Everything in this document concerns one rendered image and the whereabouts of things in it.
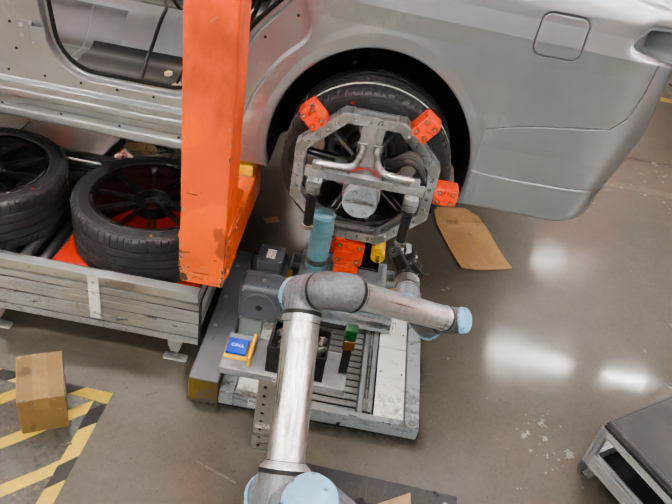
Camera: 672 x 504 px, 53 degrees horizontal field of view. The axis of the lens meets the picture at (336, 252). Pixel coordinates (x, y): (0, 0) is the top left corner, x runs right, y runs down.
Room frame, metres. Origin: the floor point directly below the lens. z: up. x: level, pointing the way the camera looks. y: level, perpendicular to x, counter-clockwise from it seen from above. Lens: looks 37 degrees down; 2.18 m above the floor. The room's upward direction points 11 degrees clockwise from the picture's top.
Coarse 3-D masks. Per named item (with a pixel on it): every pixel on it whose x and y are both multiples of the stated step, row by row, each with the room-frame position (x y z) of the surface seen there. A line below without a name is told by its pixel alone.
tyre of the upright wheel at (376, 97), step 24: (360, 72) 2.47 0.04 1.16; (384, 72) 2.47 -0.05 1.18; (312, 96) 2.39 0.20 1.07; (336, 96) 2.29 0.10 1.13; (360, 96) 2.28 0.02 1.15; (384, 96) 2.29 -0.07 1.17; (408, 96) 2.35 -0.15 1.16; (288, 144) 2.28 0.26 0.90; (432, 144) 2.28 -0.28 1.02; (288, 168) 2.28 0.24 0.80
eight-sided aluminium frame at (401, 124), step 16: (336, 112) 2.25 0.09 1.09; (352, 112) 2.21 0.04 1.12; (368, 112) 2.24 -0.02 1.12; (384, 112) 2.26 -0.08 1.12; (320, 128) 2.20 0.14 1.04; (336, 128) 2.20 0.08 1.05; (384, 128) 2.20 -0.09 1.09; (400, 128) 2.20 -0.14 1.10; (304, 144) 2.20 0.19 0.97; (416, 144) 2.24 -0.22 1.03; (304, 160) 2.21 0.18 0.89; (432, 160) 2.20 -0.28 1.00; (432, 176) 2.20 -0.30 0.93; (304, 192) 2.24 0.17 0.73; (432, 192) 2.20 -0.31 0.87; (304, 208) 2.20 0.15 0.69; (336, 224) 2.24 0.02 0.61; (352, 224) 2.25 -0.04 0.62; (384, 224) 2.26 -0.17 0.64; (416, 224) 2.20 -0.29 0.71; (368, 240) 2.20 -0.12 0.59; (384, 240) 2.20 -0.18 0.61
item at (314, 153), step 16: (384, 144) 2.31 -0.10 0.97; (336, 160) 2.31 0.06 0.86; (352, 160) 2.35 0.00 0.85; (384, 160) 2.31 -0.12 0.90; (304, 176) 2.29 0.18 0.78; (416, 176) 2.47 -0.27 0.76; (320, 192) 2.35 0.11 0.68; (336, 192) 2.44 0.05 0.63; (384, 192) 2.31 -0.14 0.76; (336, 208) 2.31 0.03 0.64; (384, 208) 2.38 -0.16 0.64; (400, 208) 2.31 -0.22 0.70; (368, 224) 2.29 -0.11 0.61
